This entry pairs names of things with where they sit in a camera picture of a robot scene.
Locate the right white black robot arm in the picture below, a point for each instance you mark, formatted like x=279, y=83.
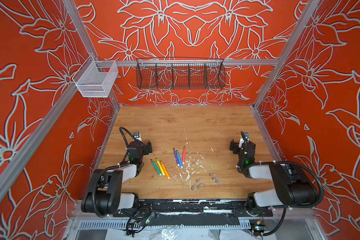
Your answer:
x=295, y=185

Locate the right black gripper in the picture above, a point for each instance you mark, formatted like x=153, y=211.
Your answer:
x=237, y=146

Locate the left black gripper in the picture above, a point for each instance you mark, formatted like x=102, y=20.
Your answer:
x=145, y=147

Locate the white cable duct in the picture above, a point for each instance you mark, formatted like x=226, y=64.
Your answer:
x=121, y=224

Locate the green marker pen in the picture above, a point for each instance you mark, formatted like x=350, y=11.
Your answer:
x=156, y=168

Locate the yellow marker pen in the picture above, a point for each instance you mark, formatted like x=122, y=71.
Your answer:
x=160, y=167

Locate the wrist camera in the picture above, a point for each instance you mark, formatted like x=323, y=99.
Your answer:
x=245, y=136
x=137, y=136

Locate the blue marker pen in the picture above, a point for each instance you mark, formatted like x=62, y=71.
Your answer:
x=179, y=159

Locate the orange marker pen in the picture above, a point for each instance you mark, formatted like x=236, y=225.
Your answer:
x=165, y=170

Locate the pink marker pen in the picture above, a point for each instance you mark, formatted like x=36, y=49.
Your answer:
x=184, y=155

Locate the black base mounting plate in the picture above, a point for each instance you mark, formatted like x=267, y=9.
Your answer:
x=236, y=207

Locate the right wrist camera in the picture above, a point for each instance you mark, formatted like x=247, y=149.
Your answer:
x=245, y=136

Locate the purple marker pen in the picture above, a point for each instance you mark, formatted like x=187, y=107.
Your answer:
x=176, y=157

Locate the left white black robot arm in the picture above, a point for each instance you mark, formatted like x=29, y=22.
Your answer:
x=103, y=195

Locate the white wire basket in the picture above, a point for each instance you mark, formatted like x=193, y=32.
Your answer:
x=95, y=79

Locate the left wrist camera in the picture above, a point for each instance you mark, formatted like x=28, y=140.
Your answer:
x=137, y=136

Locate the black wire basket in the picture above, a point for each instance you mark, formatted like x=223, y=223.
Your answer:
x=180, y=74

